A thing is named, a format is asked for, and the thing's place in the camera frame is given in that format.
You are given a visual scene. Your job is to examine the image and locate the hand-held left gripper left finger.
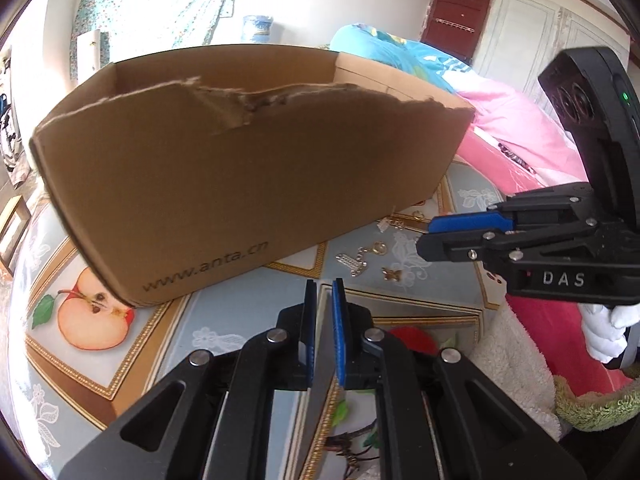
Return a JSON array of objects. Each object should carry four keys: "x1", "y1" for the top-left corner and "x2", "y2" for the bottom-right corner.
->
[{"x1": 59, "y1": 280, "x2": 321, "y2": 480}]

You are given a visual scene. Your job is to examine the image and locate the fruit print table cover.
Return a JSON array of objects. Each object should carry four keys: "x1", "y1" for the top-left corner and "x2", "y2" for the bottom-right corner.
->
[{"x1": 10, "y1": 157, "x2": 506, "y2": 480}]

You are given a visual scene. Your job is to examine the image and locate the white fluffy cloth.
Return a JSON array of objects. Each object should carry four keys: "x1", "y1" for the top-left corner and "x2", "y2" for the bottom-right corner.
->
[{"x1": 470, "y1": 302, "x2": 563, "y2": 443}]

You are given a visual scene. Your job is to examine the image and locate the green mat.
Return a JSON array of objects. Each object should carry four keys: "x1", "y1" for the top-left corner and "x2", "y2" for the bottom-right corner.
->
[{"x1": 552, "y1": 375, "x2": 640, "y2": 431}]

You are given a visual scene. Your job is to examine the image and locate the brown cardboard box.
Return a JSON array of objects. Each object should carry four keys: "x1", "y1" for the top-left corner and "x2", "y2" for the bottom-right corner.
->
[{"x1": 29, "y1": 44, "x2": 476, "y2": 308}]

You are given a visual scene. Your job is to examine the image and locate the wooden stool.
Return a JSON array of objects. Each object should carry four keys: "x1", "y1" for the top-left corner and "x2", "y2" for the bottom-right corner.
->
[{"x1": 0, "y1": 195, "x2": 26, "y2": 271}]

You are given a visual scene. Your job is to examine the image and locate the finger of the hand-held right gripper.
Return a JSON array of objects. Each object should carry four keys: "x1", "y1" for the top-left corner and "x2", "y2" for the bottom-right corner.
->
[
  {"x1": 429, "y1": 183, "x2": 596, "y2": 235},
  {"x1": 416, "y1": 220, "x2": 601, "y2": 266}
]

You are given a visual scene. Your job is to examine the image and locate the blue patterned pillow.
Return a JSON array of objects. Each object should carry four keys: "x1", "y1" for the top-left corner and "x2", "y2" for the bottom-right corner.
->
[{"x1": 330, "y1": 22, "x2": 473, "y2": 93}]

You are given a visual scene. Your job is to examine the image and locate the white wardrobe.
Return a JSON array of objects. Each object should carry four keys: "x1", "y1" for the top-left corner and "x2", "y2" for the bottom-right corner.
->
[{"x1": 472, "y1": 0, "x2": 631, "y2": 106}]

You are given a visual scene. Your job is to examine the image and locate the person's right hand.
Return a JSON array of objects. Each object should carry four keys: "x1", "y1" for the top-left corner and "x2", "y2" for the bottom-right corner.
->
[{"x1": 582, "y1": 302, "x2": 640, "y2": 366}]

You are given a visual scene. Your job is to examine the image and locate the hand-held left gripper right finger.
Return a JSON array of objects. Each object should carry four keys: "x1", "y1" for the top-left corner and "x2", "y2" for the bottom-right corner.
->
[{"x1": 331, "y1": 277, "x2": 586, "y2": 480}]

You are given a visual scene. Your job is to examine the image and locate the red cloth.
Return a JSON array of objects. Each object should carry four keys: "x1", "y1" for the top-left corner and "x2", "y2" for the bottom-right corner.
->
[{"x1": 505, "y1": 295, "x2": 633, "y2": 396}]

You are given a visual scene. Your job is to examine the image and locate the blue water bottle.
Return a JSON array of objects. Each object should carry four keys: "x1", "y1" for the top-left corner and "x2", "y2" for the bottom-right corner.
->
[{"x1": 242, "y1": 14, "x2": 274, "y2": 44}]

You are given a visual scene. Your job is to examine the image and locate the floral curtain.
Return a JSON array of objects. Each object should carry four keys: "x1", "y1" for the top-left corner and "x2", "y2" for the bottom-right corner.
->
[{"x1": 75, "y1": 0, "x2": 241, "y2": 48}]

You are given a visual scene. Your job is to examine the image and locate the dark red door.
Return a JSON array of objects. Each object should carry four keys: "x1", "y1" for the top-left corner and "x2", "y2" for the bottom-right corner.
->
[{"x1": 420, "y1": 0, "x2": 493, "y2": 63}]

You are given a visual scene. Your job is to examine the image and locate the white paper roll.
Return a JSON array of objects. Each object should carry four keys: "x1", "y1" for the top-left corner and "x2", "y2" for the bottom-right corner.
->
[{"x1": 78, "y1": 30, "x2": 110, "y2": 81}]

